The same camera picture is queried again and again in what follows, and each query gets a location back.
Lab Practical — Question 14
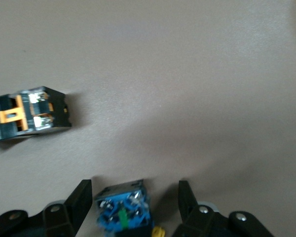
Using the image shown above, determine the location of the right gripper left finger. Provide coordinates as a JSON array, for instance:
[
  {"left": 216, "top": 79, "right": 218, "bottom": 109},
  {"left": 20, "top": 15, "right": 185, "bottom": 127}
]
[{"left": 0, "top": 179, "right": 93, "bottom": 237}]

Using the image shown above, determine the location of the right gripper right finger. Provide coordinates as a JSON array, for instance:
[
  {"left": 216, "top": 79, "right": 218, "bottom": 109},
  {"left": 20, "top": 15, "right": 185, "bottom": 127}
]
[{"left": 171, "top": 180, "right": 274, "bottom": 237}]

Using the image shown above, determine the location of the yellow mushroom push button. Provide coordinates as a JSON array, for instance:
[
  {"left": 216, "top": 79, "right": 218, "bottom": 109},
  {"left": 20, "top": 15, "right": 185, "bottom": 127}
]
[{"left": 95, "top": 179, "right": 166, "bottom": 237}]

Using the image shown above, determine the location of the red button orange-black block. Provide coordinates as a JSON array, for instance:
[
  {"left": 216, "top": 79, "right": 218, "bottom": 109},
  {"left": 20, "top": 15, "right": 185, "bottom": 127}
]
[{"left": 0, "top": 86, "right": 73, "bottom": 149}]

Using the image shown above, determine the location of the brown table mat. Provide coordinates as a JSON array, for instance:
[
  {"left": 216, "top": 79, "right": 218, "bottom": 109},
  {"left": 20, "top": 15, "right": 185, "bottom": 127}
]
[{"left": 0, "top": 0, "right": 296, "bottom": 237}]

